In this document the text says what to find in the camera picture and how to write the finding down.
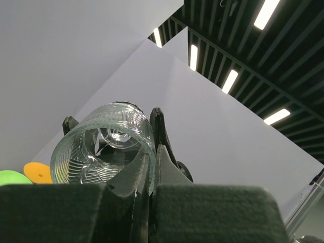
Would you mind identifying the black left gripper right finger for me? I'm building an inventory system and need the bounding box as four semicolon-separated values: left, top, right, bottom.
149;107;289;242

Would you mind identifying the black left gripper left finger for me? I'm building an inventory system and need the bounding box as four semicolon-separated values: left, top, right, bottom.
1;116;151;242

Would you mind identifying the clear wine glass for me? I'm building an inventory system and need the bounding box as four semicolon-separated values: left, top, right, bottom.
50;101;156;193

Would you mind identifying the yellow plastic wine glass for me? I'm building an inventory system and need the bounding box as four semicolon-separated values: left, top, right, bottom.
23;162;53;184

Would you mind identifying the green plastic wine glass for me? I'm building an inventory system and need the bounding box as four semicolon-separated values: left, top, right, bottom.
0;170;32;186

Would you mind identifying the ceiling light strip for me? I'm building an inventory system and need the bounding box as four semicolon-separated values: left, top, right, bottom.
153;28;162;48
264;108;291;125
254;0;280;30
189;45;198;71
222;69;238;94

